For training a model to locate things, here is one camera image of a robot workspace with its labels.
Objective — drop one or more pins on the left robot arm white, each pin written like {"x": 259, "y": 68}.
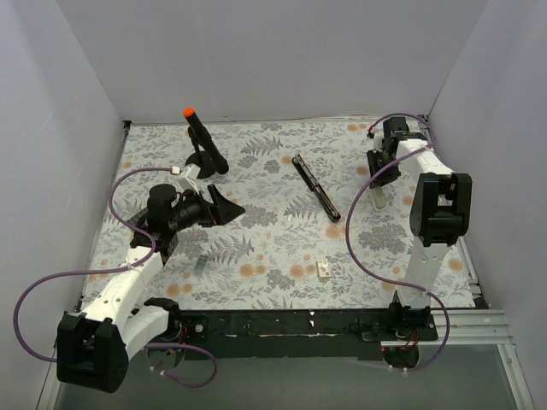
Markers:
{"x": 94, "y": 347}

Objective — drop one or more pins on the black stapler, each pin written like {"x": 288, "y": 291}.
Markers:
{"x": 313, "y": 184}

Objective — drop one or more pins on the small staple box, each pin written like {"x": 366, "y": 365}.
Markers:
{"x": 323, "y": 269}

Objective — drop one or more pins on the black microphone on stand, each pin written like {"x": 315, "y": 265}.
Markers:
{"x": 206, "y": 155}

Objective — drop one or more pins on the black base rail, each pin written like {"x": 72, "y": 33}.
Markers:
{"x": 298, "y": 333}

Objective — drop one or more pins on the beige stapler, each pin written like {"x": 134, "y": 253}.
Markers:
{"x": 378, "y": 198}

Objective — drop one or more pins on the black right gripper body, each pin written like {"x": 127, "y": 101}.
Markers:
{"x": 382, "y": 166}

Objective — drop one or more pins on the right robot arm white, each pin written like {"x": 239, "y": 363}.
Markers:
{"x": 439, "y": 214}

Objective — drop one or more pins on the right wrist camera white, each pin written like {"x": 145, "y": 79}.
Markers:
{"x": 377, "y": 137}

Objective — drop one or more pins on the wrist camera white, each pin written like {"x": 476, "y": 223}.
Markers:
{"x": 186, "y": 177}
{"x": 377, "y": 137}

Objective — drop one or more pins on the floral patterned table mat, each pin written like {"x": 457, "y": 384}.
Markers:
{"x": 261, "y": 260}

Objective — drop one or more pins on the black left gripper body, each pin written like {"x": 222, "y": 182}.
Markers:
{"x": 209, "y": 208}

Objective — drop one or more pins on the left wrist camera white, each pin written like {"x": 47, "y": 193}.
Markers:
{"x": 186, "y": 177}

